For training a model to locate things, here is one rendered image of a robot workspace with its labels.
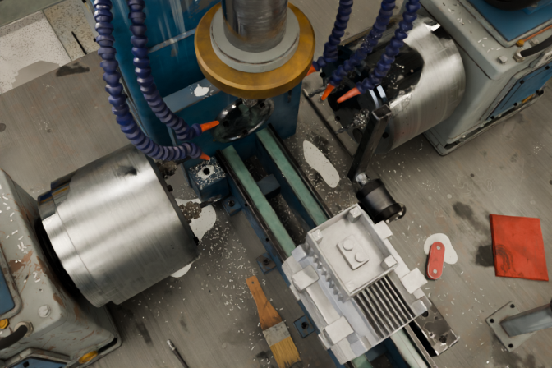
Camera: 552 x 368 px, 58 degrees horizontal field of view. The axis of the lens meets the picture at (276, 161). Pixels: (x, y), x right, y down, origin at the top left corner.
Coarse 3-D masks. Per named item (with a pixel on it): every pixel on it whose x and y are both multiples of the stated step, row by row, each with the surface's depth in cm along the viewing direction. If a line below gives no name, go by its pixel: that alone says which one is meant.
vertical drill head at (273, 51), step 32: (224, 0) 64; (256, 0) 61; (224, 32) 71; (256, 32) 66; (288, 32) 72; (224, 64) 72; (256, 64) 70; (288, 64) 72; (256, 96) 72; (288, 96) 84
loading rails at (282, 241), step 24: (264, 144) 113; (240, 168) 111; (264, 168) 123; (288, 168) 111; (240, 192) 108; (264, 192) 116; (288, 192) 113; (312, 192) 108; (264, 216) 106; (312, 216) 106; (264, 240) 109; (288, 240) 104; (264, 264) 111; (408, 336) 96; (336, 360) 101; (360, 360) 94; (408, 360) 95; (432, 360) 94
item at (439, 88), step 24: (432, 24) 100; (384, 48) 95; (408, 48) 95; (432, 48) 96; (456, 48) 98; (360, 72) 96; (408, 72) 94; (432, 72) 95; (456, 72) 99; (312, 96) 103; (336, 96) 110; (360, 96) 100; (384, 96) 93; (408, 96) 94; (432, 96) 96; (456, 96) 100; (336, 120) 115; (360, 120) 99; (408, 120) 96; (432, 120) 101; (384, 144) 101
